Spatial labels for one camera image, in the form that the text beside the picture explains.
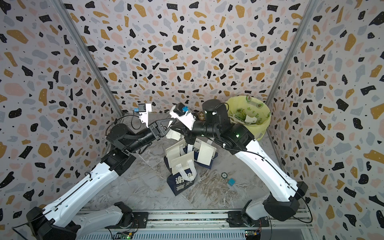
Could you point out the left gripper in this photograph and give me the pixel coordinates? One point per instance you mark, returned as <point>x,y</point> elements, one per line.
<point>154,127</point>

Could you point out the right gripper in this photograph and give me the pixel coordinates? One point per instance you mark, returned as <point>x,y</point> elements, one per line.
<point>188,133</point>

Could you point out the blue white bag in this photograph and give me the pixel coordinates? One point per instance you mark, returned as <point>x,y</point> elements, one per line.
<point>195,150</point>
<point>175,155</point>

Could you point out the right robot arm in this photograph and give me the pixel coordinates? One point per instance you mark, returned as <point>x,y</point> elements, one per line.
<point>283,200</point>

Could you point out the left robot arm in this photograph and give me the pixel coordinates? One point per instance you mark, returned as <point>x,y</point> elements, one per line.
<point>59,220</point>

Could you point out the wooden chess board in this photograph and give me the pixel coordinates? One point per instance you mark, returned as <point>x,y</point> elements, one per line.
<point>200,116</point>

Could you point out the front navy bag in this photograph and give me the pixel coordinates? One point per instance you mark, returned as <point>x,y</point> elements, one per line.
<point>183,173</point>

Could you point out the green poker chip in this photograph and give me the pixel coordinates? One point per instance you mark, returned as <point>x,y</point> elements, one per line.
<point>224,175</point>

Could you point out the small teal block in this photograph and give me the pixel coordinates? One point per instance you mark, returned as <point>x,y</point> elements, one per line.
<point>231,182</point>

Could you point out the white trash bin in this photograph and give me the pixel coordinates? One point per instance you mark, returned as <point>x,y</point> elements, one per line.
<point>259,134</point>

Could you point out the yellow-green bin liner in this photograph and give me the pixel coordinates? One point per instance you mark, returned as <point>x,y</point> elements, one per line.
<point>249,112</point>

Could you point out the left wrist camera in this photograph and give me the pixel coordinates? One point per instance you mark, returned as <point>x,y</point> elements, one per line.
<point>143,110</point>

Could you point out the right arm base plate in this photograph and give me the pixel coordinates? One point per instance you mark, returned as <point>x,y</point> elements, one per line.
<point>237,219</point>

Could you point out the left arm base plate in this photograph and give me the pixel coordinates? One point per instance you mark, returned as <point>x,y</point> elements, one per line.
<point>134,220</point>

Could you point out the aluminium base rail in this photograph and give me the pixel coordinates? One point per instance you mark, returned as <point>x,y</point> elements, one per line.
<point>206,225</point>

